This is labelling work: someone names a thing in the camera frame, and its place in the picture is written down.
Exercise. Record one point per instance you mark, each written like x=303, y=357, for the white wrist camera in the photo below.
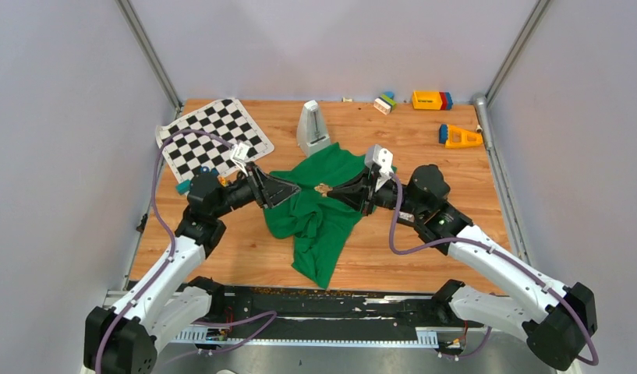
x=379, y=160
x=239, y=155

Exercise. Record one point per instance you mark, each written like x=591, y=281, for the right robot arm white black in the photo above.
x=556, y=321

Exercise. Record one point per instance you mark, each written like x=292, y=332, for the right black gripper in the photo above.
x=355, y=192

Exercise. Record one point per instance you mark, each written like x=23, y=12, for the white green blue toy blocks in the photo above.
x=385, y=103

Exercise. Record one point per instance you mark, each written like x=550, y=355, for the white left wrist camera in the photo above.
x=239, y=155

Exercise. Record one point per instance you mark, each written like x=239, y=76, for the orange blue toy ramp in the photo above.
x=454, y=137

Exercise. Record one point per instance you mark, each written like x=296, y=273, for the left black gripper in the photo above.
x=267, y=189

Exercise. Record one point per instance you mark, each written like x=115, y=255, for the yellow red blue toy block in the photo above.
x=432, y=100

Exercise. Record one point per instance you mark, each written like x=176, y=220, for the grey metal pipe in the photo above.
x=480, y=104

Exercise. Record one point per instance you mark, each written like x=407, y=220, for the grey metronome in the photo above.
x=312, y=135

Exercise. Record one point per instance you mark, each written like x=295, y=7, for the teal toy block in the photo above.
x=183, y=187

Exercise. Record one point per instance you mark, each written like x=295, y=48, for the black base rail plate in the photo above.
x=310, y=314

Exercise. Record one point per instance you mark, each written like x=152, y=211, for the green garment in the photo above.
x=319, y=225

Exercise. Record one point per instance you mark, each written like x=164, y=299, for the black white checkerboard sheet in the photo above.
x=202, y=139

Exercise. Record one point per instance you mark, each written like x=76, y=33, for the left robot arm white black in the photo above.
x=128, y=336

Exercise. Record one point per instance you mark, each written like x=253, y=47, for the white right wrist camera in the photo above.
x=379, y=160

